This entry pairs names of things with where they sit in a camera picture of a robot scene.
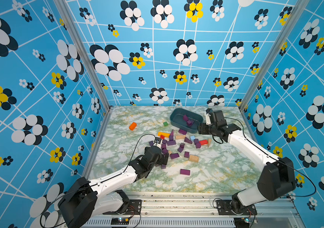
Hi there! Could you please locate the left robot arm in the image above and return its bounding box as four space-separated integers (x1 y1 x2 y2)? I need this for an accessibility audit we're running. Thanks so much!
58 146 169 228

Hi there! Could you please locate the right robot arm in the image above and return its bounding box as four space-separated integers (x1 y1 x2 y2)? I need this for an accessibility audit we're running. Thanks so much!
198 108 296 214

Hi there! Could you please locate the dark teal storage bin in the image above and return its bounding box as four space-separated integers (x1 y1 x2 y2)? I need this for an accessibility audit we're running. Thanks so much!
170 108 204 133

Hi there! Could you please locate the purple brick beside bin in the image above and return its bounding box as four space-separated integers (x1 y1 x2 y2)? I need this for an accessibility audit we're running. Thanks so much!
179 129 187 135

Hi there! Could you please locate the purple long brick centre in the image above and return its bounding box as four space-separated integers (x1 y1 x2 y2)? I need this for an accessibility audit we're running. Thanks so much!
170 154 180 160

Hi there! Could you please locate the red rectangular brick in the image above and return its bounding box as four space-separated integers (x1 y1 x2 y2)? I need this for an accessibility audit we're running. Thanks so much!
199 140 208 145

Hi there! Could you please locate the purple tall triangle brick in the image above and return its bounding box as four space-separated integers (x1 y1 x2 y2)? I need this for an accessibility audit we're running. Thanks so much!
169 130 174 141

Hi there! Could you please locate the yellow long brick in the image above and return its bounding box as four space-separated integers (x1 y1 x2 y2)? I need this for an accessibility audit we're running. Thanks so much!
158 132 170 137

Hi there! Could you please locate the lone purple brick front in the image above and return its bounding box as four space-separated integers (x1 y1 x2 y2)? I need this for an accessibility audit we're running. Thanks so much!
180 169 190 176

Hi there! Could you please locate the natural wood printed brick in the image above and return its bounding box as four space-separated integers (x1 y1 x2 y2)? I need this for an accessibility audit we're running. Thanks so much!
175 135 186 140

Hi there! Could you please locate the purple wedge brick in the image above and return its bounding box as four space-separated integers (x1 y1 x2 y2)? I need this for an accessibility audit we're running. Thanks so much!
184 137 192 144

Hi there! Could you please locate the natural wood large brick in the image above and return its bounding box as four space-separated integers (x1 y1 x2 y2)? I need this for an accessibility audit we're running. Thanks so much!
189 155 200 162

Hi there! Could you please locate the orange brick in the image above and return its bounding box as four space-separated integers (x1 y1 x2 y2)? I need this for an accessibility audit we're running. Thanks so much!
129 122 137 131

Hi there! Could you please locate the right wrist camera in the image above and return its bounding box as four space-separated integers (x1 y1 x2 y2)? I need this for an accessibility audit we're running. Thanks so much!
205 108 214 125

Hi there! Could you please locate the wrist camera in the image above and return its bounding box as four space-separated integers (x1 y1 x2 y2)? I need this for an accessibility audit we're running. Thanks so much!
153 137 162 148
205 108 214 125

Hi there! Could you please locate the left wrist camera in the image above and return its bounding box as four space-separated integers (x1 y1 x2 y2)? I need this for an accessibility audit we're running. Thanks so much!
153 137 162 148

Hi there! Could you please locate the aluminium front rail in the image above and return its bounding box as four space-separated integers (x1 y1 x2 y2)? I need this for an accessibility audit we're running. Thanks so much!
80 192 305 228

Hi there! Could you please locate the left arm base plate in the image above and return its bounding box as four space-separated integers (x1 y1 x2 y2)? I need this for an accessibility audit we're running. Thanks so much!
103 199 142 215

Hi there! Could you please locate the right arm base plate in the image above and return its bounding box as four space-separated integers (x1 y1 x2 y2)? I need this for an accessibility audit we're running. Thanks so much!
213 198 257 217

